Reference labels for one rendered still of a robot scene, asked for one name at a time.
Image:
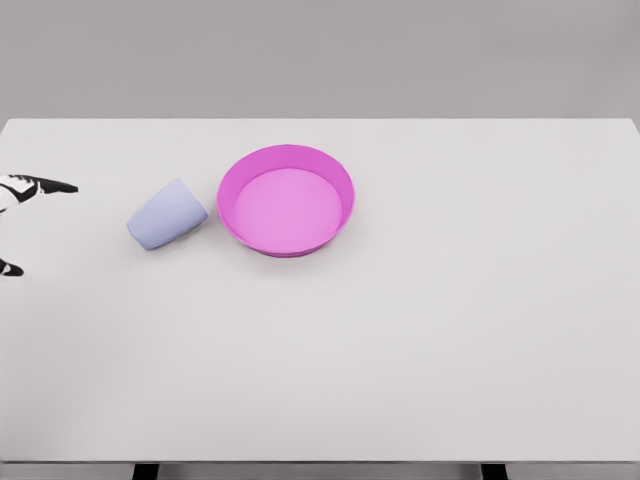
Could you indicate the pink round plate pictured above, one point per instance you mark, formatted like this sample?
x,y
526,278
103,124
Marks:
x,y
287,205

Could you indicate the pale lavender cup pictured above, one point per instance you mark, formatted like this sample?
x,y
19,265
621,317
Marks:
x,y
165,216

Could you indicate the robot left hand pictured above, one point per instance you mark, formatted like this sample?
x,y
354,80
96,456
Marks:
x,y
20,189

